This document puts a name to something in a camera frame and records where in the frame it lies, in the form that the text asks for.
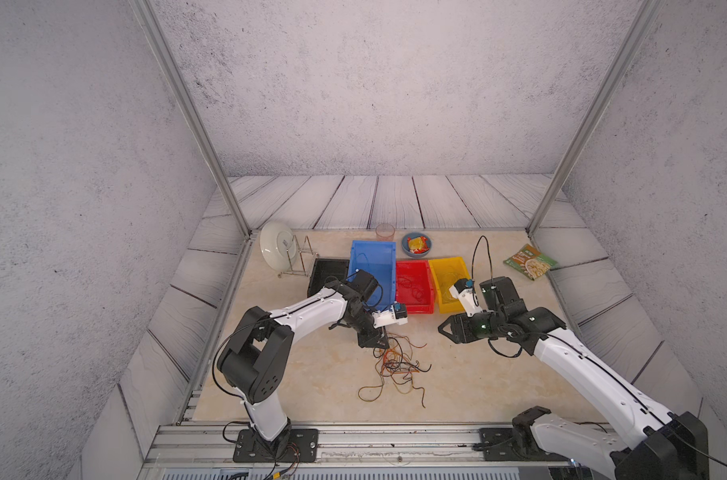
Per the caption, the yellow storage bin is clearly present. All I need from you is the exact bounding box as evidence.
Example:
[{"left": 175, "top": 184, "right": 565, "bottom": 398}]
[{"left": 429, "top": 257, "right": 469, "bottom": 314}]

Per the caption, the blue bowl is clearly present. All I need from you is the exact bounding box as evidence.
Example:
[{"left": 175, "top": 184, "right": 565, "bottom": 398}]
[{"left": 401, "top": 232, "right": 433, "bottom": 259}]

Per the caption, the cable bundle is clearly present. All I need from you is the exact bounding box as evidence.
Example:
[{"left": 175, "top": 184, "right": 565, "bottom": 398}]
[{"left": 356, "top": 332, "right": 433, "bottom": 410}]

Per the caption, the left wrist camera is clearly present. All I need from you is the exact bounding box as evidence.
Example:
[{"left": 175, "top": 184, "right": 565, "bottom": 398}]
[{"left": 371, "top": 302, "right": 407, "bottom": 328}]

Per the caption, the right aluminium frame post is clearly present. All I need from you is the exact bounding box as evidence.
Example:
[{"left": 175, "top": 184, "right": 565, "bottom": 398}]
[{"left": 525, "top": 0, "right": 663, "bottom": 238}]

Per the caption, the black storage bin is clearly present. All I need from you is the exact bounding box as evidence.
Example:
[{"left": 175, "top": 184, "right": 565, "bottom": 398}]
[{"left": 307, "top": 257, "right": 350, "bottom": 297}]

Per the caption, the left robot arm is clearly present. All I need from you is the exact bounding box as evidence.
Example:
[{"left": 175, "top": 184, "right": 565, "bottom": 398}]
[{"left": 213, "top": 270, "right": 387, "bottom": 444}]

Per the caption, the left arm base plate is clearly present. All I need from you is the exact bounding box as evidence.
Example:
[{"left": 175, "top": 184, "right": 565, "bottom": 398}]
[{"left": 233, "top": 428, "right": 319, "bottom": 464}]

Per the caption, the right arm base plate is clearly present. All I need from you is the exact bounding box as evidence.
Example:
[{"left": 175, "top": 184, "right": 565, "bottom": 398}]
[{"left": 471, "top": 428, "right": 567, "bottom": 462}]

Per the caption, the aluminium front rail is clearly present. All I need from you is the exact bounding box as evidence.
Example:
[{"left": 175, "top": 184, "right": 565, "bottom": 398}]
[{"left": 136, "top": 422, "right": 671, "bottom": 480}]

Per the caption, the aluminium frame post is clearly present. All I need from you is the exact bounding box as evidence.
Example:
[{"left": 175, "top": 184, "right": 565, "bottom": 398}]
[
  {"left": 525, "top": 0, "right": 663, "bottom": 238},
  {"left": 131, "top": 0, "right": 252, "bottom": 237}
]

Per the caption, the blue storage bin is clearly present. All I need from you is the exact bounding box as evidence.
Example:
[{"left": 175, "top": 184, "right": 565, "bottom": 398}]
[{"left": 349, "top": 240, "right": 397, "bottom": 310}]

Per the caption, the pink plastic cup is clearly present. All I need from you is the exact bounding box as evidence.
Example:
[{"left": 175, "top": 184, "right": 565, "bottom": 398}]
[{"left": 375, "top": 223, "right": 395, "bottom": 242}]

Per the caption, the white plate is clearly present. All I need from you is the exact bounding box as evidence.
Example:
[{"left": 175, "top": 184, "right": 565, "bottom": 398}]
[{"left": 259, "top": 221, "right": 299, "bottom": 273}]

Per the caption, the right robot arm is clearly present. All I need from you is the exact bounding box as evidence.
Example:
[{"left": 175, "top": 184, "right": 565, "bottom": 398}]
[{"left": 439, "top": 277, "right": 716, "bottom": 479}]

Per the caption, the red yellow snack packet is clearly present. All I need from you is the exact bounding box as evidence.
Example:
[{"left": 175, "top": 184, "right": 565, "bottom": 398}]
[{"left": 407, "top": 235, "right": 431, "bottom": 256}]

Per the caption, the left aluminium frame post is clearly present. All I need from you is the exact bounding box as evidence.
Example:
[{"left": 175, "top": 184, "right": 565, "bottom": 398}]
[{"left": 131, "top": 0, "right": 252, "bottom": 237}]

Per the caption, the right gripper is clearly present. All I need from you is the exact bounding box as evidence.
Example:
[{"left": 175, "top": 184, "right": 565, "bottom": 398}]
[{"left": 435, "top": 310, "right": 505, "bottom": 343}]

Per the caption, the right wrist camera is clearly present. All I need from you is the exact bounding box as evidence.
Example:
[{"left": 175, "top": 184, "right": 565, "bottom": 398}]
[{"left": 449, "top": 278, "right": 483, "bottom": 317}]

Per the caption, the red storage bin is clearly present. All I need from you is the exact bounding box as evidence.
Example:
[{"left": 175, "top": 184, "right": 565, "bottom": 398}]
[{"left": 395, "top": 260, "right": 435, "bottom": 316}]

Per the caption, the green food packet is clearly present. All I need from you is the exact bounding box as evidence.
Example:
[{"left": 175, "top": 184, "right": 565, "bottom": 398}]
[{"left": 505, "top": 244, "right": 559, "bottom": 281}]

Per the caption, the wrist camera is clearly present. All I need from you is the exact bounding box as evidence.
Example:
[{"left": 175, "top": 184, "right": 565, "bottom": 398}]
[
  {"left": 449, "top": 278, "right": 483, "bottom": 317},
  {"left": 371, "top": 302, "right": 407, "bottom": 328}
]

